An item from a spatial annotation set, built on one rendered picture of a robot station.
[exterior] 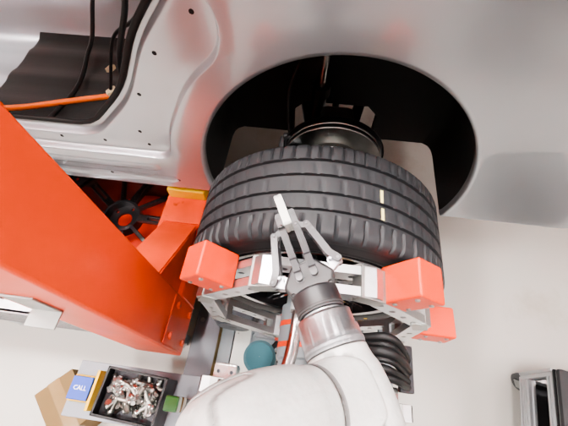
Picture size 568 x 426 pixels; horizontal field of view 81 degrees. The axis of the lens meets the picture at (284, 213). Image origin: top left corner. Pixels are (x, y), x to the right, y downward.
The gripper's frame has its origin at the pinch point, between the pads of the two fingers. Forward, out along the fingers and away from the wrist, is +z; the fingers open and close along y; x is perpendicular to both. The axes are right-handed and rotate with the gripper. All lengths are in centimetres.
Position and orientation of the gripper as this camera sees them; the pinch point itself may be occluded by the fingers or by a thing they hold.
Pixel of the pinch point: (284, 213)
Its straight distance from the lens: 62.5
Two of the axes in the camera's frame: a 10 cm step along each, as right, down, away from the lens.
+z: -2.9, -7.7, 5.7
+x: -2.4, -5.2, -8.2
